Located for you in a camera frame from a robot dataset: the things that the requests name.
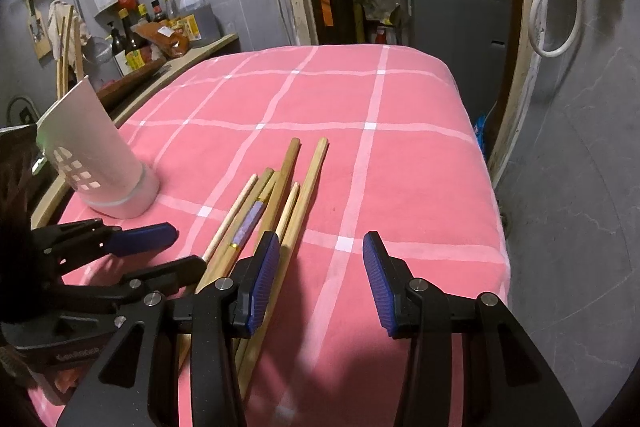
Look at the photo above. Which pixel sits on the grey cabinet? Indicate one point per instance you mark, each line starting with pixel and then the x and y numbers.
pixel 455 17

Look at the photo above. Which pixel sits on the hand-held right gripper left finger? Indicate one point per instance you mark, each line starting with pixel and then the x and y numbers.
pixel 262 277

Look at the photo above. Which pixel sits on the bunch of wooden chopsticks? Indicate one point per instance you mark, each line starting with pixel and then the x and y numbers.
pixel 310 179

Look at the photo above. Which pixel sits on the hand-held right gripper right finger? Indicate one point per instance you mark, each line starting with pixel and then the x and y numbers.
pixel 380 287

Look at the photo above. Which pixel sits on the red capped dark bottle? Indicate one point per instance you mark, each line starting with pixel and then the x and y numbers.
pixel 158 12

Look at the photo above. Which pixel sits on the wooden cutting board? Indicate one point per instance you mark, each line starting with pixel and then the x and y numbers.
pixel 132 82

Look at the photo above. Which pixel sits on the small yellow capped bottle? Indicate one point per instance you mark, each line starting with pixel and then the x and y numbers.
pixel 143 14

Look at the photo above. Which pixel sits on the blue packet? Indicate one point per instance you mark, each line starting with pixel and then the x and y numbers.
pixel 481 134

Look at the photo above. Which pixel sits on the white hanging rag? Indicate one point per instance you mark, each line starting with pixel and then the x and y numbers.
pixel 55 9

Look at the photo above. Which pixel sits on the dark wine bottle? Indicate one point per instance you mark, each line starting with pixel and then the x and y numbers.
pixel 117 52

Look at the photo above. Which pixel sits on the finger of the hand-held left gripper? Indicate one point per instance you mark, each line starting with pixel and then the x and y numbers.
pixel 150 274
pixel 145 237

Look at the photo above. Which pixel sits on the wooden knife rack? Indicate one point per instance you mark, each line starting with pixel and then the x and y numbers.
pixel 37 29

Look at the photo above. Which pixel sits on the pink checked cloth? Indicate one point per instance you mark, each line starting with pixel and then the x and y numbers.
pixel 400 207

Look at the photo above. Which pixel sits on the plain wooden chopstick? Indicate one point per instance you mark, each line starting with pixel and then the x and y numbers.
pixel 61 57
pixel 77 47

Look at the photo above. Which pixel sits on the large cooking oil jug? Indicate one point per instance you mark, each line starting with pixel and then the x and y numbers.
pixel 197 14

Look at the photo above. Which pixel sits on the yellow capped clear bottle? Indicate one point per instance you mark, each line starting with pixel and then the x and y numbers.
pixel 170 7

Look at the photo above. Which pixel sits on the white slotted utensil holder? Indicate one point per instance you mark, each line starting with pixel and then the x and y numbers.
pixel 95 147

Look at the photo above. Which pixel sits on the orange seasoning packet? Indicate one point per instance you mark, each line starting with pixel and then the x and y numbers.
pixel 165 39

